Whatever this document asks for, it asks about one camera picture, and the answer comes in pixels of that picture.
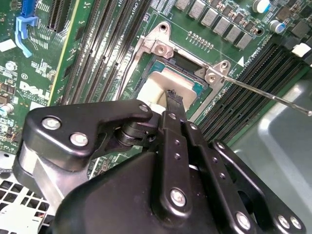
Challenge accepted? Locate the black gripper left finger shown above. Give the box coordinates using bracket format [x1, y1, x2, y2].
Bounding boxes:
[12, 89, 194, 222]

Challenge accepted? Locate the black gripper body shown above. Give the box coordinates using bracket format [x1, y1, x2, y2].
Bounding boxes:
[52, 151, 234, 234]

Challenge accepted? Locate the silver CPU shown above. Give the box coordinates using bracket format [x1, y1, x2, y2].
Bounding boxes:
[137, 60, 207, 115]

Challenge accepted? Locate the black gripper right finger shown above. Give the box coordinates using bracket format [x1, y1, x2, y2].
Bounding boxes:
[175, 93, 307, 234]

